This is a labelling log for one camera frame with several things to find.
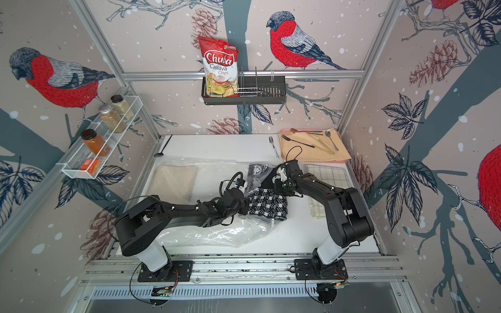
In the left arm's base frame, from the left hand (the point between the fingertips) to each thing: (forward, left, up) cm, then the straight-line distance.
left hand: (253, 197), depth 88 cm
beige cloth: (+8, +40, -2) cm, 41 cm away
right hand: (+6, -10, -2) cm, 12 cm away
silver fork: (+40, -11, -5) cm, 42 cm away
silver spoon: (+46, -47, -4) cm, 65 cm away
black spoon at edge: (+31, +55, -6) cm, 63 cm away
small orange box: (-3, +55, +29) cm, 62 cm away
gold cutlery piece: (+33, -44, -6) cm, 56 cm away
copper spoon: (+48, -26, -4) cm, 55 cm away
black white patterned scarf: (-1, -6, -1) cm, 6 cm away
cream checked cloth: (+13, -42, -1) cm, 44 cm away
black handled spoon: (+43, -20, -4) cm, 47 cm away
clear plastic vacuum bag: (+13, +28, -5) cm, 31 cm away
